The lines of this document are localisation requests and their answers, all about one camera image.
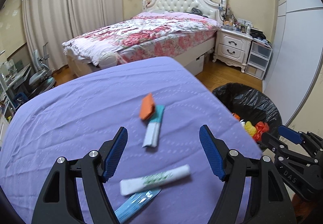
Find orange plastic bag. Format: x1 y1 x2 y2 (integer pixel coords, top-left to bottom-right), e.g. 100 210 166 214
252 122 269 142

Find yellow foam fruit net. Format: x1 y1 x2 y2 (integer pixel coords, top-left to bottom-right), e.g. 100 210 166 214
244 121 257 137

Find orange foil snack wrapper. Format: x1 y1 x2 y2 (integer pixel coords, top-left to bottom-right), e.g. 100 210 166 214
232 113 241 121

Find white green tube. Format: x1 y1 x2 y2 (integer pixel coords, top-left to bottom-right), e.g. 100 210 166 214
119 164 191 196

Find teal white paper packet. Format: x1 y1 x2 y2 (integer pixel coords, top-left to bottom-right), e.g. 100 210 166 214
142 105 165 148

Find orange paper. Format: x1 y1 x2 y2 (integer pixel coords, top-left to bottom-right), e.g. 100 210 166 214
139 93 155 121

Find black lined trash bin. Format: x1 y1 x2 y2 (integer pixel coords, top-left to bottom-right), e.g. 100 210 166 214
212 83 282 151

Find light blue flat packet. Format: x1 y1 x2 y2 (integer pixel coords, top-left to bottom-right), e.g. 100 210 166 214
114 188 161 223

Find plastic drawer unit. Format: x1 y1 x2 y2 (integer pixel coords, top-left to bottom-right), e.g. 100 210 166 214
245 39 272 80

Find purple quilted bed cover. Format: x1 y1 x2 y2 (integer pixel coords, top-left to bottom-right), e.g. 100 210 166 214
1 57 262 223

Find white nightstand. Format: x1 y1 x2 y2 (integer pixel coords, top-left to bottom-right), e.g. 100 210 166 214
213 28 253 73

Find white storage box under bed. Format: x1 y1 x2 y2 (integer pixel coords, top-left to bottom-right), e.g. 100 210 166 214
185 55 204 76

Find grey green desk chair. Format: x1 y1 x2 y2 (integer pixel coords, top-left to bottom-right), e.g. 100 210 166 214
28 42 56 97

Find grey desk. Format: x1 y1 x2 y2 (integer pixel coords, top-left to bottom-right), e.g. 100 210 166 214
1 64 31 98

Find floral bedspread bed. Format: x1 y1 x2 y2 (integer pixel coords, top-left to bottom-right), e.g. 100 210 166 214
62 12 221 76

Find white tufted headboard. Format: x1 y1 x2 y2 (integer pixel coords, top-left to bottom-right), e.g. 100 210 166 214
142 0 227 23

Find beige curtain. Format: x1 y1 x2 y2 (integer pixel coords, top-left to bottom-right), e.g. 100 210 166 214
22 0 124 70

